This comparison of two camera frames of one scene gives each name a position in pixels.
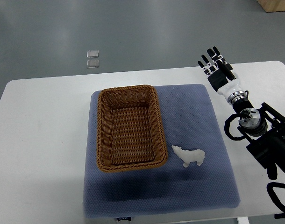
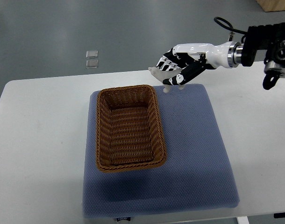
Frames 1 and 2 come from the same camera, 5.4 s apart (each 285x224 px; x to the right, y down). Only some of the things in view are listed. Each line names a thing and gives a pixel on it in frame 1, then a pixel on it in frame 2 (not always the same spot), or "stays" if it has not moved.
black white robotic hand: (221, 76) to (196, 58)
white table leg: (243, 220) stays
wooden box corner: (275, 5) stays
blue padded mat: (191, 122) stays
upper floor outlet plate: (93, 53) stays
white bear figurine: (188, 156) to (162, 75)
